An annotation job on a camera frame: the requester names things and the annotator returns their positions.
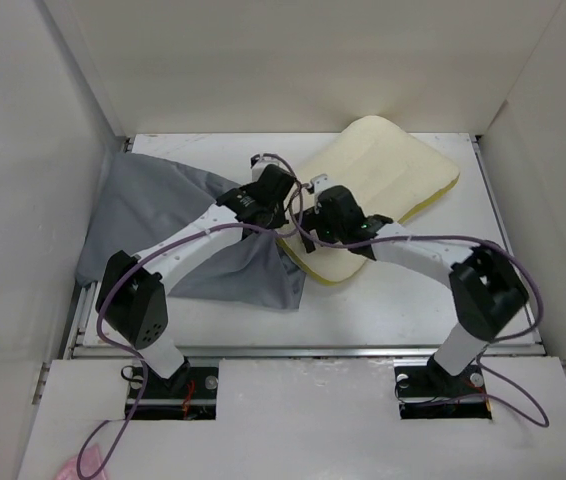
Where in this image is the cream pillow yellow edge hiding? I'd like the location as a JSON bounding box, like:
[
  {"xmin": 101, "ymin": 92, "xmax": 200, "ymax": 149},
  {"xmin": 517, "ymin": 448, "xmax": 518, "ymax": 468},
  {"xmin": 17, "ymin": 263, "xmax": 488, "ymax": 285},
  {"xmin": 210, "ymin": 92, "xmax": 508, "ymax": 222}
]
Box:
[{"xmin": 279, "ymin": 116, "xmax": 460, "ymax": 286}]

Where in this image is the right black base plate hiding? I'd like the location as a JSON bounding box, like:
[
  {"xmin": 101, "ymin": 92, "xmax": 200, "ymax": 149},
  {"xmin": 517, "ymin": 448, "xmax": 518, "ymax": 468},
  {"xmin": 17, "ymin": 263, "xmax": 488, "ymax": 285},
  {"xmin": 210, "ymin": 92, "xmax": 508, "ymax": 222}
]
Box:
[{"xmin": 394, "ymin": 365, "xmax": 492, "ymax": 420}]

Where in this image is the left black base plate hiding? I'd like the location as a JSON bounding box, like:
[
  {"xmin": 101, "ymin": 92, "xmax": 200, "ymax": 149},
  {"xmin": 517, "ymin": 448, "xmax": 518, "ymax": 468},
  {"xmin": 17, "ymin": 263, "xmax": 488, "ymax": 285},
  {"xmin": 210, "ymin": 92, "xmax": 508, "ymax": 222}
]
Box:
[{"xmin": 120, "ymin": 365, "xmax": 219, "ymax": 421}]

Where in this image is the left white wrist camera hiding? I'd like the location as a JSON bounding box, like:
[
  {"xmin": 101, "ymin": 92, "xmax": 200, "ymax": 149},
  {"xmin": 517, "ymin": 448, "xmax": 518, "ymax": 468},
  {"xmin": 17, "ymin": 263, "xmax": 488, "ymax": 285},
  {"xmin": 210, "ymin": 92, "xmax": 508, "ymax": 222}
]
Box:
[{"xmin": 250, "ymin": 153, "xmax": 278, "ymax": 182}]

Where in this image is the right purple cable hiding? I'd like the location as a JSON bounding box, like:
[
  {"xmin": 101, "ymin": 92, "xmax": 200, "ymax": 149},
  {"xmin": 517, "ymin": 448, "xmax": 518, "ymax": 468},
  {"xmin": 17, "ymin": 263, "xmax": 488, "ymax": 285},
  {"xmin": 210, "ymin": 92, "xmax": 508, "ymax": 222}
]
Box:
[{"xmin": 287, "ymin": 179, "xmax": 550, "ymax": 429}]

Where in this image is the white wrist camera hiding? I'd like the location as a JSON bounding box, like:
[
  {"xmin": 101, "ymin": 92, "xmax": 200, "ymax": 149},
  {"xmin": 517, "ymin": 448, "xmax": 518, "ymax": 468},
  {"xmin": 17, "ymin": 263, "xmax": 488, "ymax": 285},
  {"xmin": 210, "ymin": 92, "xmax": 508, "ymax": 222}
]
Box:
[
  {"xmin": 250, "ymin": 153, "xmax": 278, "ymax": 182},
  {"xmin": 308, "ymin": 174, "xmax": 334, "ymax": 211}
]

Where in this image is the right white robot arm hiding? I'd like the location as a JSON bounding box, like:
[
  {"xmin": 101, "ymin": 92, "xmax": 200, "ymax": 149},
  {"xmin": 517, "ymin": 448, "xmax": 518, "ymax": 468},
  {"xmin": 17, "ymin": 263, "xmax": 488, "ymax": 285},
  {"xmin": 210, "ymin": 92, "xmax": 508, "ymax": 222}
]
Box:
[{"xmin": 299, "ymin": 175, "xmax": 529, "ymax": 398}]

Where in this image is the grey pillowcase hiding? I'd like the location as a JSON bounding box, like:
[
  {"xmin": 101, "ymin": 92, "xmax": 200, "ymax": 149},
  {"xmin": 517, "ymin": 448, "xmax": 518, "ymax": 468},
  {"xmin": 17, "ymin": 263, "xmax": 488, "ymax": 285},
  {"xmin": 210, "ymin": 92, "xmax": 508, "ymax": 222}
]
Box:
[{"xmin": 75, "ymin": 154, "xmax": 306, "ymax": 310}]

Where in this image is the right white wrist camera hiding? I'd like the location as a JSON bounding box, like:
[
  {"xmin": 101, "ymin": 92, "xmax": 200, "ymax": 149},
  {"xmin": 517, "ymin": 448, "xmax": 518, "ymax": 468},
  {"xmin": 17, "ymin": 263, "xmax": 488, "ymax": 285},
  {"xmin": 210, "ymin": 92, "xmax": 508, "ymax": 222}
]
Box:
[{"xmin": 308, "ymin": 174, "xmax": 334, "ymax": 211}]

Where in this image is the pink plastic bag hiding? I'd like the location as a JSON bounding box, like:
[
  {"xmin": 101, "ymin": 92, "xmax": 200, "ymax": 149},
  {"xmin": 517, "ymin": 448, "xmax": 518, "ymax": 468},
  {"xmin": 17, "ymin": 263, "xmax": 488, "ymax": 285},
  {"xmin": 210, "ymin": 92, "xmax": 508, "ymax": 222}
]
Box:
[{"xmin": 54, "ymin": 444, "xmax": 102, "ymax": 480}]

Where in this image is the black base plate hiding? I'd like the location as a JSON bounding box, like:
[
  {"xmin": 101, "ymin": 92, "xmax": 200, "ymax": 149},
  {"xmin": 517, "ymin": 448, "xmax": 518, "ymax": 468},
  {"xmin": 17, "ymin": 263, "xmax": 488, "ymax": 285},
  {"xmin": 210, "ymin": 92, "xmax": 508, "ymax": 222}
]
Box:
[
  {"xmin": 394, "ymin": 365, "xmax": 492, "ymax": 420},
  {"xmin": 120, "ymin": 365, "xmax": 219, "ymax": 421}
]

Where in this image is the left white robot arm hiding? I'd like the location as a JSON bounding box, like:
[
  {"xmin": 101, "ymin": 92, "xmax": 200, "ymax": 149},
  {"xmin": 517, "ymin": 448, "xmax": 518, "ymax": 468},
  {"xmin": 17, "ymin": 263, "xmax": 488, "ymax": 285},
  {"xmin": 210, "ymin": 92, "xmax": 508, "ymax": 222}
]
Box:
[{"xmin": 96, "ymin": 161, "xmax": 296, "ymax": 397}]

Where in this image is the aluminium rail frame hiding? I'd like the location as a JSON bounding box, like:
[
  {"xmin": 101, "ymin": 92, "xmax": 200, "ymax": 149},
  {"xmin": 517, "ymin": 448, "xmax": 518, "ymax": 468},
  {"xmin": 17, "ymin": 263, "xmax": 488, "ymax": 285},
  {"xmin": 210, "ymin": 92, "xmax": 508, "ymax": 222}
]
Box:
[{"xmin": 37, "ymin": 133, "xmax": 566, "ymax": 401}]

